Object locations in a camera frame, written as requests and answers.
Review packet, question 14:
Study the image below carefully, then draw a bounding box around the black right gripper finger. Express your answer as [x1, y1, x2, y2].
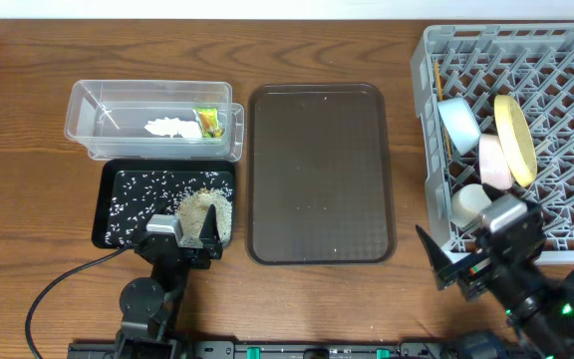
[482, 183, 505, 200]
[416, 225, 453, 290]

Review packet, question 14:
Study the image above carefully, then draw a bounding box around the white bowl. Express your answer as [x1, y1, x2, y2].
[478, 135, 514, 190]

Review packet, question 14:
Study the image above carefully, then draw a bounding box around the white cup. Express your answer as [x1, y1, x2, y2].
[450, 183, 491, 227]

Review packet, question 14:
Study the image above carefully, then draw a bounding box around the leftover rice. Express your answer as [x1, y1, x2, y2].
[176, 188, 233, 247]

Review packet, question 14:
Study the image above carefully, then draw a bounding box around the yellow plate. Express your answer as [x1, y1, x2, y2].
[493, 95, 537, 187]

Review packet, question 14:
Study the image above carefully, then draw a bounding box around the blue bowl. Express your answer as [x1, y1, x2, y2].
[437, 97, 481, 155]

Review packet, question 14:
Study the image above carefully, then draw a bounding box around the green snack wrapper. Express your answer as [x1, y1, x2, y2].
[193, 108, 223, 138]

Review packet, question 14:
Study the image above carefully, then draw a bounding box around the wooden chopstick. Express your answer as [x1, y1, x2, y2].
[433, 60, 452, 161]

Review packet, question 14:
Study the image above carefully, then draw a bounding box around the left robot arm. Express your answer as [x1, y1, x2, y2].
[112, 205, 223, 359]

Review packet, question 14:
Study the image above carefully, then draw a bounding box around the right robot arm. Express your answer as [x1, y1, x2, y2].
[416, 184, 574, 358]

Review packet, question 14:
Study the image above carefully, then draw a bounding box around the black food waste tray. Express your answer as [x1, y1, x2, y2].
[92, 160, 235, 248]

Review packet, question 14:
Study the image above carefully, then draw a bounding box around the grey dishwasher rack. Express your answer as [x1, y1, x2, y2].
[411, 23, 574, 264]

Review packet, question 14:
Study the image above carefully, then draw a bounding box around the dark brown serving tray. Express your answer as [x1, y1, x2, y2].
[246, 83, 397, 266]

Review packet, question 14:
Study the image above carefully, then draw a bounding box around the clear plastic bin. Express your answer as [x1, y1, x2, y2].
[64, 80, 245, 162]

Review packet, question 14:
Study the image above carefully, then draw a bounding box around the black rail at table edge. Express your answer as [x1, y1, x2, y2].
[67, 341, 458, 359]

